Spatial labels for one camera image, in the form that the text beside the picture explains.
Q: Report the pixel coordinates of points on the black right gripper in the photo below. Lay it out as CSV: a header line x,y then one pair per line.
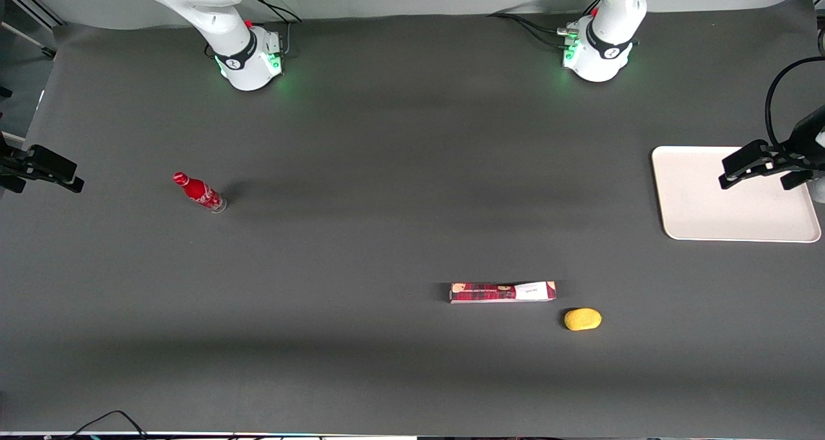
x,y
32,162

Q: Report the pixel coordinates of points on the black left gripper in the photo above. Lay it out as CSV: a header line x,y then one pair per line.
x,y
805,135

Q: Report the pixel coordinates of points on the red cookie box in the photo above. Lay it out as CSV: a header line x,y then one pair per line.
x,y
496,292

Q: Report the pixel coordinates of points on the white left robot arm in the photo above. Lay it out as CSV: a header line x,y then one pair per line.
x,y
606,47

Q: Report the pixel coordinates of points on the white rectangular tray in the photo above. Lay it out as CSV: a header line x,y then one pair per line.
x,y
696,195

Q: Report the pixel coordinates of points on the red cola bottle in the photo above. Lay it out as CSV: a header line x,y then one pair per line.
x,y
197,191

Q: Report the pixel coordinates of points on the yellow oval sponge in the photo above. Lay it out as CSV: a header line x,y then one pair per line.
x,y
582,319

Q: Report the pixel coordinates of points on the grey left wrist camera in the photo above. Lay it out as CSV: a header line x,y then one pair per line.
x,y
819,189

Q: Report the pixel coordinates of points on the aluminium frame rail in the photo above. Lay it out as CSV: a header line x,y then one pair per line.
x,y
32,3

